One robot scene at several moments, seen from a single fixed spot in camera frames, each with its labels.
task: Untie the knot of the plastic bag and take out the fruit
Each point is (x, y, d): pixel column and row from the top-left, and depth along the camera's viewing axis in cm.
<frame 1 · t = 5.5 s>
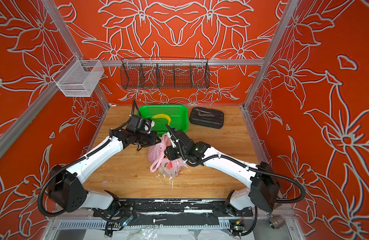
left hand: (161, 139, 79), fingers closed
right hand: (163, 151, 75), fingers open
pink plastic bag: (159, 161, 77), point 14 cm above the table
green plastic basket: (175, 116, 116), on the table
yellow banana: (162, 115, 112), point 3 cm above the table
black tool case: (206, 117, 106), point 7 cm above the table

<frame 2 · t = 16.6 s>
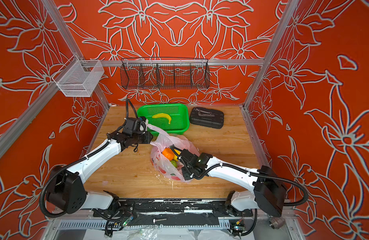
left hand: (151, 134, 85), fingers open
right hand: (183, 174, 79), fingers open
orange fruit: (168, 153, 84), point 10 cm above the table
green lime fruit: (174, 162, 85), point 6 cm above the table
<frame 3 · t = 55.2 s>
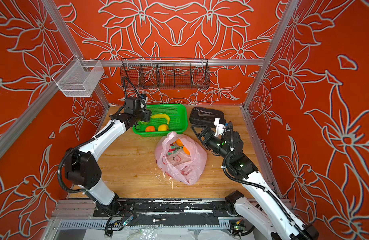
left hand: (144, 109, 87), fingers open
right hand: (190, 131, 64), fingers open
pink plastic bag: (180, 166, 83), point 7 cm above the table
orange fruit: (150, 129, 101), point 5 cm above the table
yellow lemon: (163, 127, 100), point 7 cm above the table
orange fruit 2: (179, 143, 95), point 4 cm above the table
red watermelon slice toy: (173, 148, 91), point 5 cm above the table
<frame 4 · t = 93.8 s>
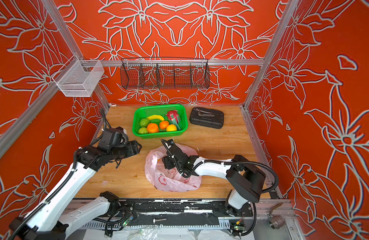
left hand: (136, 147, 73), fingers open
right hand: (163, 158, 84), fingers open
pink plastic bag: (169, 179, 73), point 12 cm above the table
yellow lemon: (171, 127, 100), point 7 cm above the table
orange fruit 2: (164, 124, 102), point 6 cm above the table
red watermelon slice toy: (173, 117, 105), point 8 cm above the table
green pear fruit: (142, 130, 99), point 6 cm above the table
